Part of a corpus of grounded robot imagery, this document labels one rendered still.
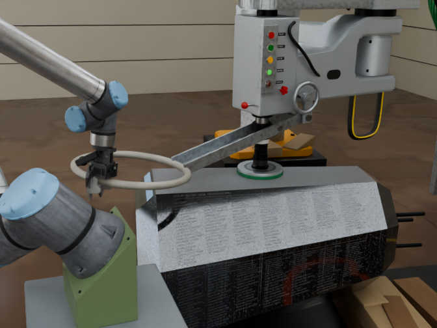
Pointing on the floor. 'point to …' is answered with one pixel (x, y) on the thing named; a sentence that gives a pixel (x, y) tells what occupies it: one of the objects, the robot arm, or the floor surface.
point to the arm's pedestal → (158, 297)
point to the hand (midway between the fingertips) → (93, 194)
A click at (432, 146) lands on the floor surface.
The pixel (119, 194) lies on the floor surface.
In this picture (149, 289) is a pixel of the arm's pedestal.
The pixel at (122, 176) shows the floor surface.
